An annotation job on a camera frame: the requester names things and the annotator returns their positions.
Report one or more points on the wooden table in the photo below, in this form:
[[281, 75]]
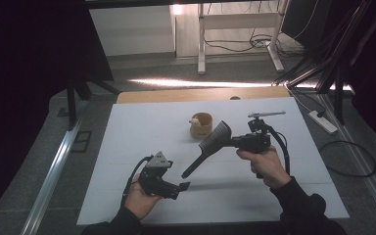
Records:
[[176, 95]]

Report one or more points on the black tripod stand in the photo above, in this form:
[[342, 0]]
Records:
[[338, 65]]

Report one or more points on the black cleaver knife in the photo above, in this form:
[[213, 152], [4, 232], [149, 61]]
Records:
[[215, 138]]

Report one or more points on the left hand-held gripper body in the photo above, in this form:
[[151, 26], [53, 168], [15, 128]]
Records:
[[155, 182]]

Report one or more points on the person's right hand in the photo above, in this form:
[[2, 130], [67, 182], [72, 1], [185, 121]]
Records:
[[267, 168]]

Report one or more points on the white power strip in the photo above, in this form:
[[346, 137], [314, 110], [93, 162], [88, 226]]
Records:
[[324, 124]]

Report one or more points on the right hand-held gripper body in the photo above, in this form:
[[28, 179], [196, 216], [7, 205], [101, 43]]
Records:
[[254, 142]]

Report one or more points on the black metal stand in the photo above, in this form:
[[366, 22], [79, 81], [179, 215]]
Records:
[[72, 104]]

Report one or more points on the small cream figurine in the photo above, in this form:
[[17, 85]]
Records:
[[194, 121]]

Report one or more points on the white desk frame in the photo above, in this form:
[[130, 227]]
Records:
[[238, 21]]

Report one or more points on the black curtain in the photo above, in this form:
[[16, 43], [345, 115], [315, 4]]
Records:
[[23, 81]]

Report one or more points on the white foam board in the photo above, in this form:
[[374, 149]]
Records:
[[228, 202]]

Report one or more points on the black plug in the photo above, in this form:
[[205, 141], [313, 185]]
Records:
[[320, 113]]

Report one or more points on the aluminium rail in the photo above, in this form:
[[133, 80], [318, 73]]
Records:
[[54, 176], [365, 182]]

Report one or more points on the dark floor vent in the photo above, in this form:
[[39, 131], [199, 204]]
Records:
[[81, 142]]

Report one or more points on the round wooden knife holder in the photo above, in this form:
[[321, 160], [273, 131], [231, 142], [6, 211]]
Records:
[[204, 130]]

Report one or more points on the person's left hand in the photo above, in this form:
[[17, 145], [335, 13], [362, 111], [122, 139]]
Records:
[[138, 202]]

